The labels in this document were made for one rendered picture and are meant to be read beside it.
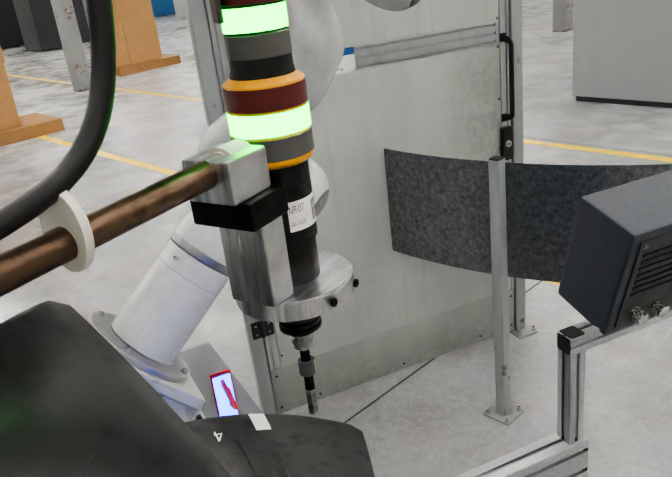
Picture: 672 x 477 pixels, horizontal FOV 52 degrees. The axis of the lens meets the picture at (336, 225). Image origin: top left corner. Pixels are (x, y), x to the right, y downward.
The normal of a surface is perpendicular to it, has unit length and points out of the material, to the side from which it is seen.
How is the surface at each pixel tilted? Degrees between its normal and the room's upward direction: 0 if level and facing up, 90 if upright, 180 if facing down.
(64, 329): 40
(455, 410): 0
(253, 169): 90
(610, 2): 90
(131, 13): 90
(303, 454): 15
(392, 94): 90
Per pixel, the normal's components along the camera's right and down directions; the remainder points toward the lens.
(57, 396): 0.57, -0.65
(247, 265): -0.51, 0.37
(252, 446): 0.11, -0.95
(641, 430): -0.11, -0.92
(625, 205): 0.00, -0.81
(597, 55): -0.72, 0.33
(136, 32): 0.69, 0.19
